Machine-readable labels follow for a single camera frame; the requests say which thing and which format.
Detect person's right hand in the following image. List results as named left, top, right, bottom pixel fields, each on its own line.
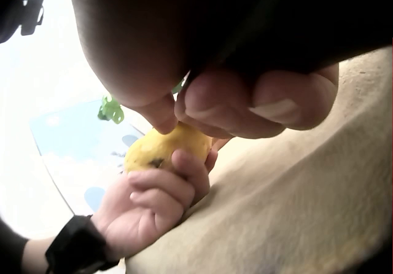
left=65, top=0, right=393, bottom=140

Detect person's left hand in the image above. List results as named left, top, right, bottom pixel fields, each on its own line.
left=91, top=138, right=230, bottom=251

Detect person's left fingers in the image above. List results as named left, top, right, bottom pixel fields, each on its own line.
left=127, top=138, right=230, bottom=216

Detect person's right thumb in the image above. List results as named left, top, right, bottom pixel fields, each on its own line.
left=121, top=84, right=185, bottom=135

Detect person's right fingers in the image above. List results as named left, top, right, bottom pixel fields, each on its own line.
left=174, top=64, right=340, bottom=140

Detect yellow potato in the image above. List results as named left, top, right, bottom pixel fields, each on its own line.
left=124, top=124, right=213, bottom=175

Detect green peeler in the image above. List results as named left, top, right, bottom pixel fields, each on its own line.
left=98, top=73, right=186, bottom=124

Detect blue cloud print mat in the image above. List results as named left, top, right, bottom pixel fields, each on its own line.
left=29, top=99, right=145, bottom=217

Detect black wrist band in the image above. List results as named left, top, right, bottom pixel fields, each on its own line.
left=45, top=214, right=121, bottom=274

